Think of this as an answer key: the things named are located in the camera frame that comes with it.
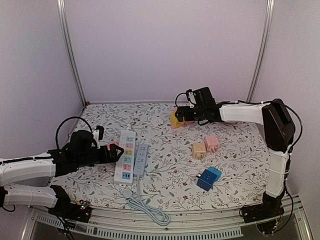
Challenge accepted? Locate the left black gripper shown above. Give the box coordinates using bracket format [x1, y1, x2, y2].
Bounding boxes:
[76, 143, 124, 168]

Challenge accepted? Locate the front aluminium rail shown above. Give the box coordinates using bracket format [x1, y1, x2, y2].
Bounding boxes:
[26, 194, 313, 240]

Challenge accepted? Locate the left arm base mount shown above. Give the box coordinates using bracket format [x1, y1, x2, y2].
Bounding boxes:
[48, 185, 92, 223]

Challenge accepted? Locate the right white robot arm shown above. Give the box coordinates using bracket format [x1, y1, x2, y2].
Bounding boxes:
[174, 87, 296, 198]

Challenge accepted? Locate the right aluminium frame post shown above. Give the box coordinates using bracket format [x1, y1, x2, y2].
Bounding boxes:
[246, 0, 275, 102]

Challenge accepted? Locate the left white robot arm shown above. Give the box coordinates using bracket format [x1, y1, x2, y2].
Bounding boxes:
[0, 130, 124, 217]

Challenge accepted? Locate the dark blue cube socket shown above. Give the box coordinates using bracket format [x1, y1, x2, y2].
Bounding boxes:
[196, 166, 222, 192]

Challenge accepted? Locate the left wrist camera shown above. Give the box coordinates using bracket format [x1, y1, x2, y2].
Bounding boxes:
[93, 125, 105, 149]

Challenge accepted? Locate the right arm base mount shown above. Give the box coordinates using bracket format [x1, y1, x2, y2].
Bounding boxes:
[239, 191, 285, 223]

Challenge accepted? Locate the beige cube socket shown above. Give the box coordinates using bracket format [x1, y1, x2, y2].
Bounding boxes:
[192, 142, 207, 160]

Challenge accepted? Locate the pink power strip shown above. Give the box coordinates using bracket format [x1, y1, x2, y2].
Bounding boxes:
[171, 121, 195, 129]

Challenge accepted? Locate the light blue power strip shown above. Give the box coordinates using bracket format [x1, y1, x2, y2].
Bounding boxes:
[123, 143, 171, 227]

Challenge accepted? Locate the aluminium frame post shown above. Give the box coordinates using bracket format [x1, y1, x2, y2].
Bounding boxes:
[246, 0, 275, 102]
[56, 0, 87, 107]

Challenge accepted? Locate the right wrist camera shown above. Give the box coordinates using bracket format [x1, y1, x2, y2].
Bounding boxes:
[185, 89, 197, 109]

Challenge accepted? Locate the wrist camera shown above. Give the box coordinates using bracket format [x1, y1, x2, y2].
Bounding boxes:
[93, 125, 105, 149]
[185, 89, 197, 109]

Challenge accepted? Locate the pink cube socket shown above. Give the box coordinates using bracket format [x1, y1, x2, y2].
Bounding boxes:
[204, 135, 220, 153]

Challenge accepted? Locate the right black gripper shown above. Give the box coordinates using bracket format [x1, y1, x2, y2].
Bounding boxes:
[176, 105, 206, 122]

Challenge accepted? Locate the left aluminium frame post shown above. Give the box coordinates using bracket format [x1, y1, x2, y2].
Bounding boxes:
[56, 0, 87, 107]

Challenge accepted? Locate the yellow cube socket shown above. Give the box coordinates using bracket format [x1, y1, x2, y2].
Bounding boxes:
[170, 111, 185, 129]

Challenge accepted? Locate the white power strip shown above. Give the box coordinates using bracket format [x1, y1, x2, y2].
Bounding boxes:
[113, 123, 136, 186]

